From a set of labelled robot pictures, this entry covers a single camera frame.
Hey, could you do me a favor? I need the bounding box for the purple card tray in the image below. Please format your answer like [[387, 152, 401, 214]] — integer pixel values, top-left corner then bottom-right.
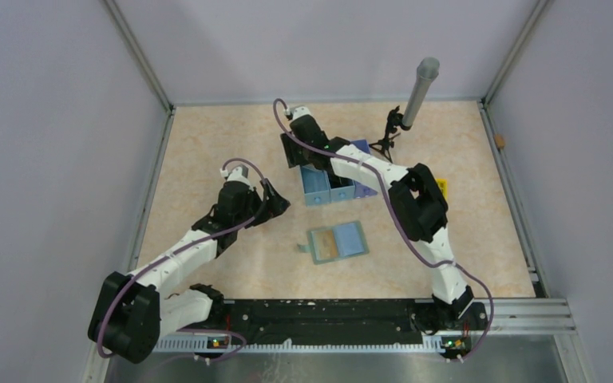
[[348, 139, 382, 199]]

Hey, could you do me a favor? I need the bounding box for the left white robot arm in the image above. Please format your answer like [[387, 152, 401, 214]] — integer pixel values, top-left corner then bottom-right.
[[88, 164, 291, 364]]

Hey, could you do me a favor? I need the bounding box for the gold credit card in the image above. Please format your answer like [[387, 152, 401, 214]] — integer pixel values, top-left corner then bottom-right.
[[312, 229, 339, 261]]

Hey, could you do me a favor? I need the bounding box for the coloured toy brick block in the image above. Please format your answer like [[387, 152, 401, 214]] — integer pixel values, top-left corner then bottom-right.
[[436, 179, 448, 199]]

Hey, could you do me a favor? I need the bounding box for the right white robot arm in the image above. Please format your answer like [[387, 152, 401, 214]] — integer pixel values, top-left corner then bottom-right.
[[273, 99, 474, 329]]

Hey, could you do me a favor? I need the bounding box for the light blue card tray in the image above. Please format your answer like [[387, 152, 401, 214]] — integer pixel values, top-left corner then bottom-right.
[[300, 166, 331, 207]]

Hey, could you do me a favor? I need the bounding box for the middle blue card tray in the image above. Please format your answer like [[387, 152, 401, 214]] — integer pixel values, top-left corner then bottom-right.
[[328, 175, 355, 203]]

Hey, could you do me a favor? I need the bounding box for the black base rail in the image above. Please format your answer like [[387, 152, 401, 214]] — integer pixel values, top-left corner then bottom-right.
[[174, 298, 490, 350]]

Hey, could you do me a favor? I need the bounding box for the grey cylinder on tripod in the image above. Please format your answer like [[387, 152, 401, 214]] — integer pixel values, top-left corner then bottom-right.
[[401, 57, 440, 131]]

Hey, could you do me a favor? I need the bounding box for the small brown wall piece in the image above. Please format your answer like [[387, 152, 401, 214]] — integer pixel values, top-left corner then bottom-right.
[[493, 134, 506, 150]]

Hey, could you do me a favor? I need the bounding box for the green leather card holder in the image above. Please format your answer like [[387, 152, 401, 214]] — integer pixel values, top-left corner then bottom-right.
[[296, 221, 370, 265]]

